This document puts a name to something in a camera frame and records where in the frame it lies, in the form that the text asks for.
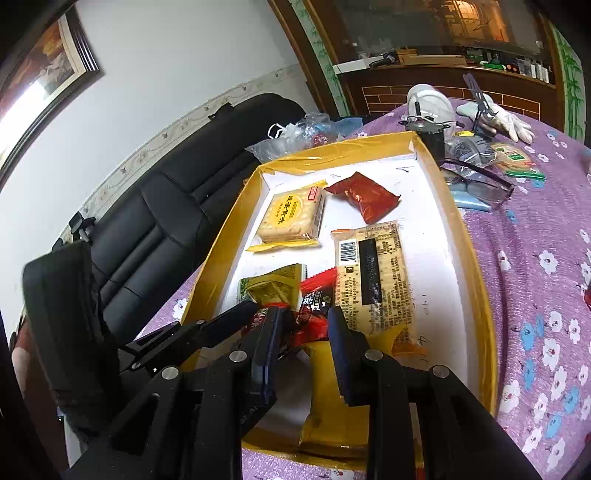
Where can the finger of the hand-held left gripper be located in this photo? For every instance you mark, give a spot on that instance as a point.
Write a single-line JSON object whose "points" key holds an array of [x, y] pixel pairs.
{"points": [[207, 330]]}

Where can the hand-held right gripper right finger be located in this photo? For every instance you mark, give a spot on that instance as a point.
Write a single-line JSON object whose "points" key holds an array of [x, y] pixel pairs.
{"points": [[341, 364]]}

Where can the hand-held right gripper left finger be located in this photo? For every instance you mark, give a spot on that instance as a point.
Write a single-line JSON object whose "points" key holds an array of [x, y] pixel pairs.
{"points": [[272, 344]]}

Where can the red black candy packet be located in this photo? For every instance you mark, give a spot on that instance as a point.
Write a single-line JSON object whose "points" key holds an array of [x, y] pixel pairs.
{"points": [[298, 333], [315, 297]]}

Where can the yellow green pea packet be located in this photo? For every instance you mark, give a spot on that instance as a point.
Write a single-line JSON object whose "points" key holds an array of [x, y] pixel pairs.
{"points": [[272, 284]]}

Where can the orange cracker packet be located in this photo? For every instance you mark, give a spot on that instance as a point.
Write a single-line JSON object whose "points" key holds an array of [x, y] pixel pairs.
{"points": [[374, 281]]}

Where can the yellow cardboard box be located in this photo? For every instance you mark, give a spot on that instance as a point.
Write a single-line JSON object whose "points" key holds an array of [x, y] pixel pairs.
{"points": [[429, 230]]}

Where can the square cracker packet yellow label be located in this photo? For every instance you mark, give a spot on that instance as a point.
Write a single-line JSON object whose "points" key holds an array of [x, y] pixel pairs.
{"points": [[291, 212]]}

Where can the black leather sofa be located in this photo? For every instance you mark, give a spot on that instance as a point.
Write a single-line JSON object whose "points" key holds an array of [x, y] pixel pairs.
{"points": [[175, 184]]}

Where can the dark red pillow packet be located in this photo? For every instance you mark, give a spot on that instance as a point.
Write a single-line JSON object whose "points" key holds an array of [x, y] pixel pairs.
{"points": [[364, 194]]}

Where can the light blue packet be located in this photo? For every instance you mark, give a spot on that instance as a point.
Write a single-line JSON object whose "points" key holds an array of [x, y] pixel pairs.
{"points": [[471, 201]]}

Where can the white face mask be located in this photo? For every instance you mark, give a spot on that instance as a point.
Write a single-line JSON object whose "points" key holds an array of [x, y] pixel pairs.
{"points": [[277, 130]]}

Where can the clear plastic bag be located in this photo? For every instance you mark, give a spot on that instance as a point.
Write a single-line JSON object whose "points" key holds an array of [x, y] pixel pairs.
{"points": [[300, 134]]}

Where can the purple floral tablecloth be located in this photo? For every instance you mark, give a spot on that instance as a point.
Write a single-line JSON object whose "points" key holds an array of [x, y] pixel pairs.
{"points": [[545, 277]]}

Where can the black eyeglasses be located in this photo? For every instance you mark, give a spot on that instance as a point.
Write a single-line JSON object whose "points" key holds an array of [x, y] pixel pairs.
{"points": [[489, 187]]}

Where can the black small container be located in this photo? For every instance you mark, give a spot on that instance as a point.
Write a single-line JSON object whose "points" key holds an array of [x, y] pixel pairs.
{"points": [[429, 136]]}

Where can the grey zip bag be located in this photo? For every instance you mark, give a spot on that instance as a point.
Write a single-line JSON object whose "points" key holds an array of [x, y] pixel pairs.
{"points": [[466, 152]]}

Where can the round cracker packet green edge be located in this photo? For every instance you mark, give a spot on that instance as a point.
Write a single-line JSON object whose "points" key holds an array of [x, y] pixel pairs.
{"points": [[512, 159]]}

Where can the long white box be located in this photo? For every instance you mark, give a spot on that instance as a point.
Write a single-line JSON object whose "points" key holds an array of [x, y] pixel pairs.
{"points": [[351, 67]]}

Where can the white gloves bundle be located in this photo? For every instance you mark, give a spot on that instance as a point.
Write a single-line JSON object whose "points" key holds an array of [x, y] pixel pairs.
{"points": [[498, 117]]}

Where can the wooden glass display cabinet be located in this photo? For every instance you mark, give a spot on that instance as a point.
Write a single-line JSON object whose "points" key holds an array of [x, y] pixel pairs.
{"points": [[443, 87]]}

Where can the black slotted tool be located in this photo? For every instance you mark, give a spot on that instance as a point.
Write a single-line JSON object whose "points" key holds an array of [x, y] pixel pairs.
{"points": [[478, 99]]}

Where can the row of small bottles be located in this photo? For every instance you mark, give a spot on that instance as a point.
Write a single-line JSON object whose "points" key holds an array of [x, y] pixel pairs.
{"points": [[535, 69]]}

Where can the framed wall picture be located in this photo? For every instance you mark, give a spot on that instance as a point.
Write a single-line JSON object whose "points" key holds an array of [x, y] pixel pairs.
{"points": [[46, 64]]}

